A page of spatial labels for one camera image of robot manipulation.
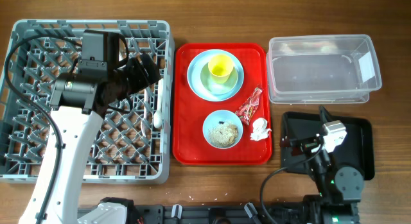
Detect white plastic spoon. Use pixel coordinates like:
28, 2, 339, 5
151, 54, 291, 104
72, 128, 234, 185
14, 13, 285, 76
153, 78, 164, 129

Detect grey dishwasher rack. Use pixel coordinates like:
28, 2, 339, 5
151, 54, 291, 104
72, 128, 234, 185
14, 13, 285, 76
1, 19, 175, 184

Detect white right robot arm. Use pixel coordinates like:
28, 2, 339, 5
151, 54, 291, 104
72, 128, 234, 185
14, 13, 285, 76
280, 105, 364, 223

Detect yellow plastic cup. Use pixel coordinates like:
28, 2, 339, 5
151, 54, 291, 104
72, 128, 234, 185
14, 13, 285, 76
208, 54, 234, 84

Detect black plastic tray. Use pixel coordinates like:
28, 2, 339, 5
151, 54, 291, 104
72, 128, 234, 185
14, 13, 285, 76
280, 112, 375, 180

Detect white tissue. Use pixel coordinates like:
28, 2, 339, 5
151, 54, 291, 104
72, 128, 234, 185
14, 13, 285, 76
250, 117, 272, 141

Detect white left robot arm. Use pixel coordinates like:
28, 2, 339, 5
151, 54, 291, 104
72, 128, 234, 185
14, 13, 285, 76
19, 30, 160, 223

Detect large light blue plate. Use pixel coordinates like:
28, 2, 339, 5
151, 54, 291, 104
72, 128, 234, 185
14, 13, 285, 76
187, 49, 244, 102

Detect red snack wrapper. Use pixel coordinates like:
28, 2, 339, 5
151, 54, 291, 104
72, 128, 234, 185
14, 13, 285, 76
235, 87, 263, 125

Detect light blue bowl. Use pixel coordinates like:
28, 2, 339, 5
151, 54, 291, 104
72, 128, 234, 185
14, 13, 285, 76
202, 110, 243, 150

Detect white plastic fork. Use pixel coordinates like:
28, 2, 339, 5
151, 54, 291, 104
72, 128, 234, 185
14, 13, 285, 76
141, 89, 149, 137

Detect small green plate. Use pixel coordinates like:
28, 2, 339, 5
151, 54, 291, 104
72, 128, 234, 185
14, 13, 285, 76
200, 64, 238, 95

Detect red plastic tray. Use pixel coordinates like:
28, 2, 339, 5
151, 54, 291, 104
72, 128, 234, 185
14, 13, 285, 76
172, 43, 273, 165

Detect clear plastic bin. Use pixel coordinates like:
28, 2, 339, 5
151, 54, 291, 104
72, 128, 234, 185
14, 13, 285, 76
266, 34, 382, 104

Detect food scraps rice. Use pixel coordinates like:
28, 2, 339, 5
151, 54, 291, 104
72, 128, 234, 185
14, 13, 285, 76
208, 121, 238, 148

